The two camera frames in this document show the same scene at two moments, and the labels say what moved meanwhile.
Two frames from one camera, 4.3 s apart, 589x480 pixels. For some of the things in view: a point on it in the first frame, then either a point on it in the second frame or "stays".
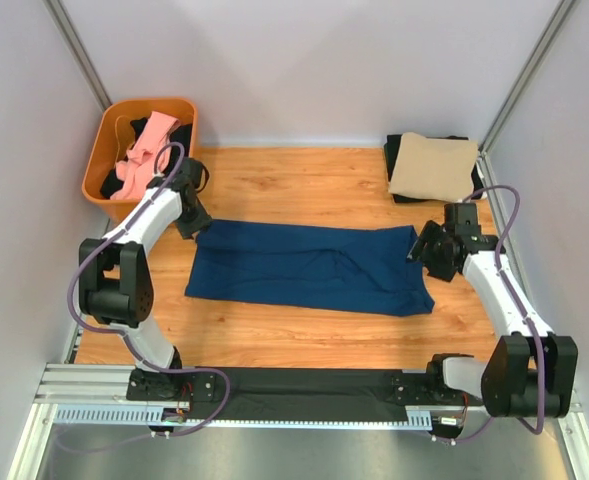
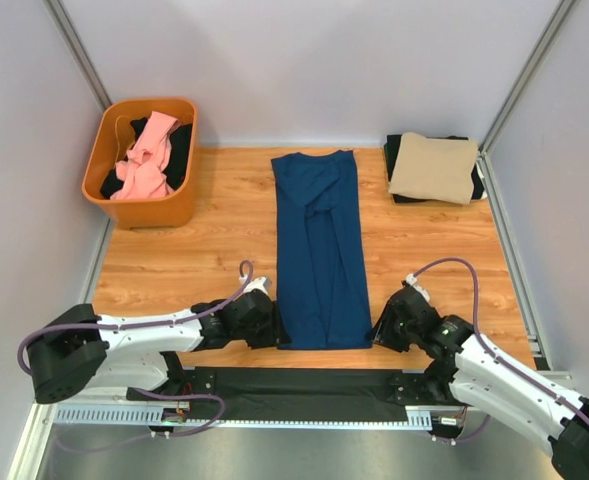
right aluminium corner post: [558, 18] stays
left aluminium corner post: [72, 42] stays
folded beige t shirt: [434, 168] stays
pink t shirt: [135, 173] stays
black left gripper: [190, 228] → [275, 335]
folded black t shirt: [478, 189] stays
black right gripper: [429, 233] → [382, 335]
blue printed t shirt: [309, 266] → [322, 287]
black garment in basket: [179, 133] stays
